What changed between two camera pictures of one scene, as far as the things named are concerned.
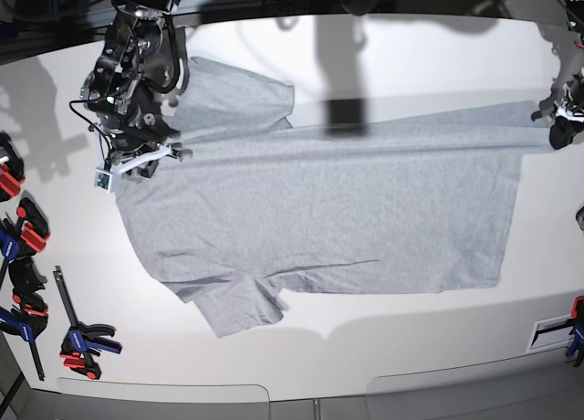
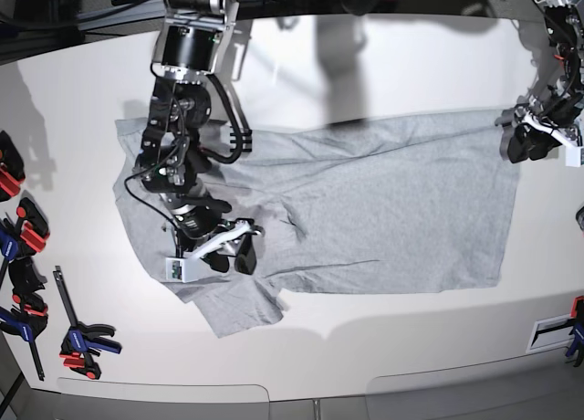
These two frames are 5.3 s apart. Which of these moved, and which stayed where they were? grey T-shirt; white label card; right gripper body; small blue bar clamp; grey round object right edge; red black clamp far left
Moved: grey T-shirt; right gripper body
Stayed: red black clamp far left; grey round object right edge; small blue bar clamp; white label card
